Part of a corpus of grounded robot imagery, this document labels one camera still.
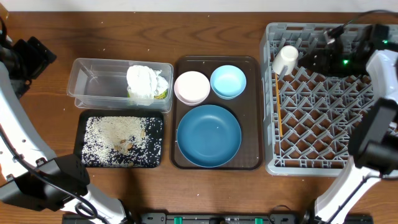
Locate rice leftovers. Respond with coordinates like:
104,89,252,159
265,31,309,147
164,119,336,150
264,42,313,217
81,116,164,167

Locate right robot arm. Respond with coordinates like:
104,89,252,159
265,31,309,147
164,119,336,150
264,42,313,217
298,24,397,223

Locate white napkin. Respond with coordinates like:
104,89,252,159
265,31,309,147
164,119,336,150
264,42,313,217
126,65,169,106

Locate brown plastic tray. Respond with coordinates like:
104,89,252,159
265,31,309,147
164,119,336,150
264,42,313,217
175,56,264,170

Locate pink bowl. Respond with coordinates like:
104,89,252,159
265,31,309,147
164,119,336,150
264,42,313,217
174,71,211,106

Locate dark blue plate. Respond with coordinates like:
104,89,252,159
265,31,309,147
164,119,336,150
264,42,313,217
176,105,242,168

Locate light blue bowl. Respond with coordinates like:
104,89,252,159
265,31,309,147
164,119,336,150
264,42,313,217
210,65,247,100

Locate grey dishwasher rack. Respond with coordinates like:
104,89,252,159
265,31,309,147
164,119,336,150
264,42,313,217
260,22,375,177

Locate clear plastic bin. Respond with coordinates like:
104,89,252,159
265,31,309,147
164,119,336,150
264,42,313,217
67,58,174,113

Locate green yellow snack wrapper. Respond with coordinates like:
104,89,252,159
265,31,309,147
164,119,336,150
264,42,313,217
127,89,168,100

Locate cream cup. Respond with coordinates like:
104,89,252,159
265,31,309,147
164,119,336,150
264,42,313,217
272,45,299,75

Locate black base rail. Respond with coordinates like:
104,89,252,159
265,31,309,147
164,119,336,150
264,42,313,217
62,213,374,224

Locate black plastic tray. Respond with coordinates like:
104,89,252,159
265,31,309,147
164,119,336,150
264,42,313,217
72,109,165,169

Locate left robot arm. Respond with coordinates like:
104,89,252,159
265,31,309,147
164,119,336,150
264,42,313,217
1,33,138,223

